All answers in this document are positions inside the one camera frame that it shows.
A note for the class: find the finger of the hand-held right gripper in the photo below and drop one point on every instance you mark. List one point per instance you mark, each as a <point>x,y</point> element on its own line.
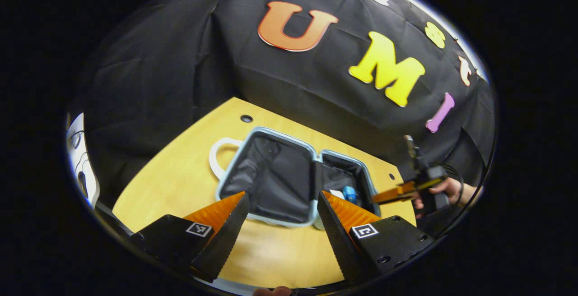
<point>393,193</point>

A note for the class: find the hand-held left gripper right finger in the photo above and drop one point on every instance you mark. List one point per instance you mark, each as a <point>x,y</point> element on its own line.
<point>341,242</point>

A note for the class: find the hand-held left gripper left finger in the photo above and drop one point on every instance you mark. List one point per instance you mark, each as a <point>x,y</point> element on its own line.
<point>228,237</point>

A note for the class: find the teal bottle with blue cap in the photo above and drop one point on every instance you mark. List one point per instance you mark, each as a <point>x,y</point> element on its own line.
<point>350,194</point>

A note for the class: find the light blue suitcase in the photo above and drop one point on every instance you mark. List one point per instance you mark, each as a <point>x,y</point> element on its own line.
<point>280,183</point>

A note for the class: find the black table grommet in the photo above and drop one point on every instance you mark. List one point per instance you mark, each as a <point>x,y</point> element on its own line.
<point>246,118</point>

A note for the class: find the black backdrop cloth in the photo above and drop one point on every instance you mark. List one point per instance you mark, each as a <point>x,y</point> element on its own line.
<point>180,61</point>

